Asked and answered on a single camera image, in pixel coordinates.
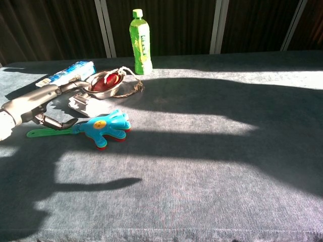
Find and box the red disc toy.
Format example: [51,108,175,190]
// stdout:
[91,73,119,92]

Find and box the metal bowl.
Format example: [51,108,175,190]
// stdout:
[84,70,125,100]

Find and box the blue hand clapper toy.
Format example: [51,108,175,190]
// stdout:
[26,109,132,151]

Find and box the blue white tissue pack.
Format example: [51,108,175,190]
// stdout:
[35,61,97,88]

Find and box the green drink bottle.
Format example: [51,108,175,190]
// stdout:
[129,9,153,76]

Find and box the white partition frame post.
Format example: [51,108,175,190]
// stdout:
[210,0,230,54]
[94,0,117,58]
[280,0,309,51]

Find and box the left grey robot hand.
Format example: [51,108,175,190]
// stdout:
[1,80,90,131]

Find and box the braided jute rope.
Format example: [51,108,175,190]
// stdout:
[104,66,145,98]

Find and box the grey felt table cloth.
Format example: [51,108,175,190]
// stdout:
[0,50,323,242]

